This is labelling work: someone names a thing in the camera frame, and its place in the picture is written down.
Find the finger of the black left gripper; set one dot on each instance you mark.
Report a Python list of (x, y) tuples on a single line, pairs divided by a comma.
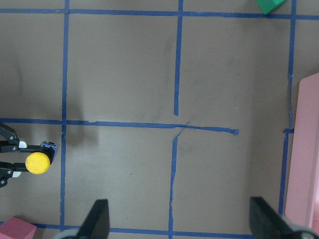
[(12, 143), (10, 170)]

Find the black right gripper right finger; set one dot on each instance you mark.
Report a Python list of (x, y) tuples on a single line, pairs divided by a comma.
[(265, 222)]

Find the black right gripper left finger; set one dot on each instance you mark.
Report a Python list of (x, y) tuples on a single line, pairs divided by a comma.
[(97, 222)]

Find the yellow push button switch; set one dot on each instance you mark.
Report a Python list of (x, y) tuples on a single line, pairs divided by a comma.
[(40, 157)]

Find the pink plastic bin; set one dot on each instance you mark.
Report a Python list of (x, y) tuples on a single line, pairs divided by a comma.
[(302, 201)]

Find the pink cube near bases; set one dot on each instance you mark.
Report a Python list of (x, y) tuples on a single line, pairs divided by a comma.
[(15, 228)]

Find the green cube near bin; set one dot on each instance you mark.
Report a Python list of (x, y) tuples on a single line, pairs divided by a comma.
[(268, 6)]

